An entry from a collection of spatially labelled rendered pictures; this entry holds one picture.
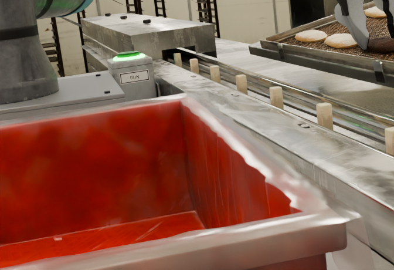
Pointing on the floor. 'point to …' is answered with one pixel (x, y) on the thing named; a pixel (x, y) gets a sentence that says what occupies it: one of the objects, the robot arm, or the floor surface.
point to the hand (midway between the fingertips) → (380, 34)
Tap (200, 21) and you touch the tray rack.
